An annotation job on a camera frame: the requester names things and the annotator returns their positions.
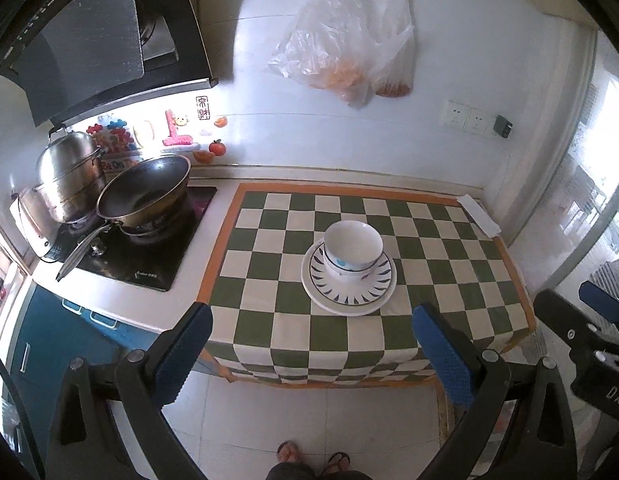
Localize white plate grey flower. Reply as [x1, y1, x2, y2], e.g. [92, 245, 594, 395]
[301, 240, 397, 318]

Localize white bowl blue dots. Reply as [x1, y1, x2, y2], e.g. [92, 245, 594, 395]
[323, 220, 383, 272]

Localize white bowl dark rim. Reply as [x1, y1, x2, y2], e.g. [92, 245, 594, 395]
[323, 255, 380, 283]

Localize white plate blue leaves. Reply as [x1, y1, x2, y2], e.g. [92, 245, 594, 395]
[302, 240, 396, 307]

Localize folded white towel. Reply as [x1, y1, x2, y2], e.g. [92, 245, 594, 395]
[456, 194, 501, 238]

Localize blue cabinet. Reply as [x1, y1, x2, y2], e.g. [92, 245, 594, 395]
[10, 286, 159, 457]

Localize black gas stove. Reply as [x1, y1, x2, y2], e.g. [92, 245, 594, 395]
[42, 185, 219, 293]

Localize green white checkered cloth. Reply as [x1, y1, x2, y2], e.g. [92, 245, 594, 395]
[199, 182, 535, 386]

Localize black plug adapter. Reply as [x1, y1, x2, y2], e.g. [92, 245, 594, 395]
[493, 115, 512, 139]

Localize person's sandalled foot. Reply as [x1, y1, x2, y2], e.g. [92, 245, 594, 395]
[277, 441, 304, 464]

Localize black wok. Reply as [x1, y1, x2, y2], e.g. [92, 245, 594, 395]
[55, 154, 191, 282]

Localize stainless steel steamer pot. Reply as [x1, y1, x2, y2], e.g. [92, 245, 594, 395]
[33, 131, 106, 223]

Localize clear plastic bag right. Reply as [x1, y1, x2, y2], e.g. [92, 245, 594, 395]
[370, 0, 416, 99]

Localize clear plastic bag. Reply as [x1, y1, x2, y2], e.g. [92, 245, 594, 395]
[268, 0, 375, 108]
[370, 0, 416, 99]

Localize colourful flower decoration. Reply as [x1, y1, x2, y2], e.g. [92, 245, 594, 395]
[86, 119, 138, 156]

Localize red tomato decoration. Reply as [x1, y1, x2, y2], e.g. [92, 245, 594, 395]
[208, 139, 227, 157]

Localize pink toy ornament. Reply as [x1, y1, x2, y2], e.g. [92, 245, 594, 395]
[162, 110, 194, 148]

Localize clear plastic bag left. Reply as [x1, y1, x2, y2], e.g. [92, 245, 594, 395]
[268, 0, 375, 108]

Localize black range hood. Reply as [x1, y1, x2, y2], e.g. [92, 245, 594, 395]
[0, 0, 218, 126]

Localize white wall sockets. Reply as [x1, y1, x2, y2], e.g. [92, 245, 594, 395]
[439, 100, 496, 136]

